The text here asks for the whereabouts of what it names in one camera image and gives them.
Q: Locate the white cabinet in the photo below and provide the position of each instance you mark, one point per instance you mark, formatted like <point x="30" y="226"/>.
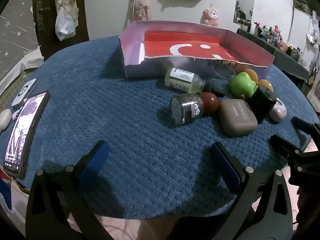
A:
<point x="303" y="22"/>

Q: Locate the dark wooden door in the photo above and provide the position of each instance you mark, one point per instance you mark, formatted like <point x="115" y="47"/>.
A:
<point x="46" y="43"/>

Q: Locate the green apple toy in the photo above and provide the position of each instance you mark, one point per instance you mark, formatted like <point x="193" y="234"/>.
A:
<point x="242" y="85"/>

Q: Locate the taupe earbuds case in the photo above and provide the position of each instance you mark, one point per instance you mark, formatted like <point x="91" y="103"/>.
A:
<point x="236" y="118"/>

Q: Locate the pink animal plush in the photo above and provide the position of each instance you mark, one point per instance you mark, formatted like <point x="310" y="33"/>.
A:
<point x="211" y="17"/>

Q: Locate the black cylinder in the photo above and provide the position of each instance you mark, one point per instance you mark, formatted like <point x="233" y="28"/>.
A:
<point x="261" y="102"/>

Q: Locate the clear dropper bottle white label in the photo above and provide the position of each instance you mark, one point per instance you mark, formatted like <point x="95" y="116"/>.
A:
<point x="182" y="80"/>

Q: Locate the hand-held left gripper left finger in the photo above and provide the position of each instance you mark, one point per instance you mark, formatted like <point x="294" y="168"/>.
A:
<point x="96" y="160"/>

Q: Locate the wall mirror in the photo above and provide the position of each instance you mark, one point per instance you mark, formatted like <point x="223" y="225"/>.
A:
<point x="243" y="0"/>

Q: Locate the person's right forearm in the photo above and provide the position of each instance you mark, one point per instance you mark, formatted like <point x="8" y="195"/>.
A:
<point x="310" y="210"/>

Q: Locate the red-brown ball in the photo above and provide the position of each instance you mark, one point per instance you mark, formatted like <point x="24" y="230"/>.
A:
<point x="210" y="103"/>

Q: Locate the hanging clear plastic bag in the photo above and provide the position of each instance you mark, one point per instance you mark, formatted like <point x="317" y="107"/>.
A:
<point x="64" y="26"/>

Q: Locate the clear glass cup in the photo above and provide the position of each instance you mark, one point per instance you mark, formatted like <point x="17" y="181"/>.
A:
<point x="220" y="73"/>

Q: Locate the dark side table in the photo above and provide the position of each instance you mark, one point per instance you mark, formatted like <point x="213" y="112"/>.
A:
<point x="287" y="62"/>

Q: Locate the purple cardboard box red lining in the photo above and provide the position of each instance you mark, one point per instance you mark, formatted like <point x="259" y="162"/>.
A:
<point x="190" y="48"/>

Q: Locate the lilac oval device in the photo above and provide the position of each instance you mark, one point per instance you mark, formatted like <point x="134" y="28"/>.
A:
<point x="278" y="111"/>

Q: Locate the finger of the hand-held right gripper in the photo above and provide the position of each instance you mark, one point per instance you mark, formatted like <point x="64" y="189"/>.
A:
<point x="301" y="123"/>
<point x="282" y="143"/>

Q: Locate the white earbud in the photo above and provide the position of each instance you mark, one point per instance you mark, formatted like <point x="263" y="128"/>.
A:
<point x="16" y="114"/>

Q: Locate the small glass jar dark glitter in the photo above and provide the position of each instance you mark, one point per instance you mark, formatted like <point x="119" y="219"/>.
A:
<point x="186" y="108"/>

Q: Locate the white earbuds case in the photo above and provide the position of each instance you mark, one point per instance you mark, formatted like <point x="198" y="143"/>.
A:
<point x="5" y="120"/>

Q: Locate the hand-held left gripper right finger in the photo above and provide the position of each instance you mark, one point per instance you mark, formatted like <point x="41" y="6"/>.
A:
<point x="222" y="165"/>

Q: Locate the grey star-patterned curtain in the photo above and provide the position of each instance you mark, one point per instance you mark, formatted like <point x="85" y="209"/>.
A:
<point x="15" y="17"/>

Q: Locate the black smartphone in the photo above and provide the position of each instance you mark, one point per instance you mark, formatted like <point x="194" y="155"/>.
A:
<point x="23" y="132"/>

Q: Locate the pink bear plush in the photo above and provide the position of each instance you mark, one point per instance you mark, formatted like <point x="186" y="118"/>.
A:
<point x="142" y="8"/>

